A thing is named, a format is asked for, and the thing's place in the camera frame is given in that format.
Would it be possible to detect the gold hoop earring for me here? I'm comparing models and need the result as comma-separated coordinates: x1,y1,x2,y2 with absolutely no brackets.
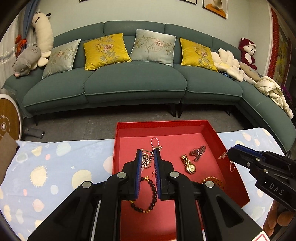
218,151,235,172

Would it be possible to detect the dark bead bracelet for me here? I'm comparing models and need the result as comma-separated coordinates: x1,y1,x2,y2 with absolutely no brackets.
129,176,159,214

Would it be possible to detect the gold wristwatch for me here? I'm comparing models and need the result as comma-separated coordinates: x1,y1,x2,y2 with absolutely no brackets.
180,155,196,175

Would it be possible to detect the silver crystal earring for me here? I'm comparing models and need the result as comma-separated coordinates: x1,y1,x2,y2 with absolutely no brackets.
141,149,154,171

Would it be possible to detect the silver dangling earring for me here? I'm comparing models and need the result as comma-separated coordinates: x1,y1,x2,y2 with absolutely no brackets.
151,137,162,153

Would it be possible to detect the gold chain bangle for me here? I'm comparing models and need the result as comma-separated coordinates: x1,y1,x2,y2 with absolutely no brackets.
202,176,224,190

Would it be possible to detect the red jewelry tray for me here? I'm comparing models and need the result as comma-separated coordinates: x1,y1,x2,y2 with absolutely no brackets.
112,119,251,241

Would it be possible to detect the person's right hand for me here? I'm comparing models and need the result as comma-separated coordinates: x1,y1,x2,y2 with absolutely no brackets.
263,200,295,237

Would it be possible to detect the silver red clip brooch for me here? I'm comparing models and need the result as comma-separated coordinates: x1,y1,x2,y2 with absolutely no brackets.
190,146,206,162

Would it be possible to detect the cream knot pillow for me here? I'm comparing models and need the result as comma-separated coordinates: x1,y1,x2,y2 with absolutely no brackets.
254,76,293,120

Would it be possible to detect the blue patterned tablecloth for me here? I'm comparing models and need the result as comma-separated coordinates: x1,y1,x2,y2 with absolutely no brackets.
1,133,273,240

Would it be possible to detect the beige potato plush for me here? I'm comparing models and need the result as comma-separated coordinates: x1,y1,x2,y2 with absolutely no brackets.
239,62,260,82

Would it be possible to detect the white flower-shaped cushion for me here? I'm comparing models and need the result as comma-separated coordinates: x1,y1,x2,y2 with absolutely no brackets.
211,48,244,82

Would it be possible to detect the red monkey plush toy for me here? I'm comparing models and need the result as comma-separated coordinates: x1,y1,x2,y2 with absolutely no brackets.
238,38,257,71

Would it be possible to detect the right yellow embroidered cushion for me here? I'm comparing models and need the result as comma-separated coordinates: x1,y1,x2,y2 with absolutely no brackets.
180,38,218,72

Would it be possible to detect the yellow embroidered cushion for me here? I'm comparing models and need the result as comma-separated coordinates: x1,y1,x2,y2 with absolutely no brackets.
180,38,218,72
83,33,132,70

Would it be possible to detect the green sofa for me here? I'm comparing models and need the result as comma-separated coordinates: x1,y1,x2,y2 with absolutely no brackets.
2,21,296,153

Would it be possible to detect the white round wooden appliance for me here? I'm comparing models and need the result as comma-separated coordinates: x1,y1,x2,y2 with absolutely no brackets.
0,93,22,140

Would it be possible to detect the left yellow embroidered cushion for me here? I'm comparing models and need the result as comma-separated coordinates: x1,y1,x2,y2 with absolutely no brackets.
83,33,132,70

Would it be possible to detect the left grey-green embroidered cushion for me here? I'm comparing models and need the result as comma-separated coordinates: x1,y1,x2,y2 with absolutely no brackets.
42,39,81,79

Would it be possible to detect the grey-green embroidered cushion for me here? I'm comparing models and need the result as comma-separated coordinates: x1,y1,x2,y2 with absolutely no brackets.
42,39,81,79
130,29,177,67

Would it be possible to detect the centre grey-green embroidered cushion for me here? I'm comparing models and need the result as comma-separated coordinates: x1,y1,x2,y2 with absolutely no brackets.
130,29,177,67

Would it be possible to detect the grey pig plush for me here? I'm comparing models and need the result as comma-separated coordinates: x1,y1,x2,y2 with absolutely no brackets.
13,46,41,78

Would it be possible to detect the white sheer curtain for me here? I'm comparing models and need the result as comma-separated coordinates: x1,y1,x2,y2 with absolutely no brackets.
0,11,23,87

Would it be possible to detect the orange curtain tieback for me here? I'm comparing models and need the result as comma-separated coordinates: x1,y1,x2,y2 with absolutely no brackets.
15,35,27,58

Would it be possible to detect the long white cow plush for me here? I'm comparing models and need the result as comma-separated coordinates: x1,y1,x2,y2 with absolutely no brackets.
31,12,54,67

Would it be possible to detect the blue curtain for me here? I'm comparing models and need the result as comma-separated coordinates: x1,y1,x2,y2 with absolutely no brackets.
20,0,40,47

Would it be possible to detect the red wall hanging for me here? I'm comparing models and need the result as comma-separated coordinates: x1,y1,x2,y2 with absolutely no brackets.
266,7,292,87

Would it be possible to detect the orange framed wall picture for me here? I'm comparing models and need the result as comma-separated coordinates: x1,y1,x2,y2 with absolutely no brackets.
203,0,228,19

